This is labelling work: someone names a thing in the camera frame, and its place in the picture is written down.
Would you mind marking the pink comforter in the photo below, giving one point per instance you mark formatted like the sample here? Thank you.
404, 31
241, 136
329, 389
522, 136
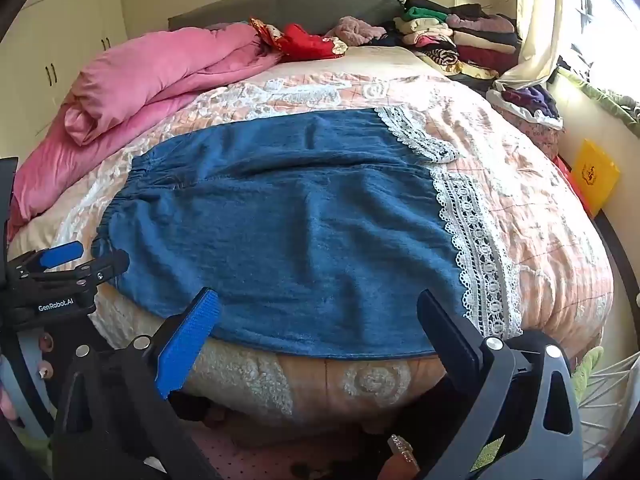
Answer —
150, 75

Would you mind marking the window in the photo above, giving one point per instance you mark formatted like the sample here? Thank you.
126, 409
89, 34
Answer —
610, 20

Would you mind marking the pink fuzzy garment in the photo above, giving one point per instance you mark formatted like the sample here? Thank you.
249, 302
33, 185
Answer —
355, 30

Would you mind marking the grey headboard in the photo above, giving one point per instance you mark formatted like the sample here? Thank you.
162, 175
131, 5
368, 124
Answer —
300, 5

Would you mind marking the red patterned cloth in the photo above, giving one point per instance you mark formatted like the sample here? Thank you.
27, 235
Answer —
305, 42

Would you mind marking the white wardrobe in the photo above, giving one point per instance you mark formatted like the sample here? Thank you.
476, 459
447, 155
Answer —
50, 35

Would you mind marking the peach white bed quilt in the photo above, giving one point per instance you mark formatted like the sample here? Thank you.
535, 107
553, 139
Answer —
525, 200

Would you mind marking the pink dotted mat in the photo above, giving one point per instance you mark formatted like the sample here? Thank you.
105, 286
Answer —
250, 455

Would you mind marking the person's right hand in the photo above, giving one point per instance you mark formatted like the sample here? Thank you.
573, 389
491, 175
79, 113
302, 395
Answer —
400, 465

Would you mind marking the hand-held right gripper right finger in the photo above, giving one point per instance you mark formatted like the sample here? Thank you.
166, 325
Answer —
445, 335

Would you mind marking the green towel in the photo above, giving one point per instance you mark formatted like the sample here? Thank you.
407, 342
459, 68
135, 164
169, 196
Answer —
587, 370

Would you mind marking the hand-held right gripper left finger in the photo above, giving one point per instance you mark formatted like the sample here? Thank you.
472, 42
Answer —
187, 345

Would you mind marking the blue denim pants lace hem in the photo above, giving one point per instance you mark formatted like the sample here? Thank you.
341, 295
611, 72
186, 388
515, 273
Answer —
300, 235

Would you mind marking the cream curtain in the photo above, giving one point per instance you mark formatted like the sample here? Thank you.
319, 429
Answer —
535, 20

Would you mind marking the green cloth on windowsill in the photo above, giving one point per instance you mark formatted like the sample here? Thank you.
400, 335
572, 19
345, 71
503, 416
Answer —
615, 105

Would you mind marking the pile of folded clothes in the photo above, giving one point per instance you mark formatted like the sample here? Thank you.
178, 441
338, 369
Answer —
450, 35

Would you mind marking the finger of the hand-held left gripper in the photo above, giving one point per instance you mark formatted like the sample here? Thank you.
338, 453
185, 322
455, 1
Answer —
105, 265
60, 255

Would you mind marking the person's left hand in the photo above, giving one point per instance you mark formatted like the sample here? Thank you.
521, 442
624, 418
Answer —
6, 402

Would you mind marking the white rack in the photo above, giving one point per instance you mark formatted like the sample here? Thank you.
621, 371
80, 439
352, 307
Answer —
615, 395

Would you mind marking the purple clothes heap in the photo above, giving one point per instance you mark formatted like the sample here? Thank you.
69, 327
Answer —
530, 100

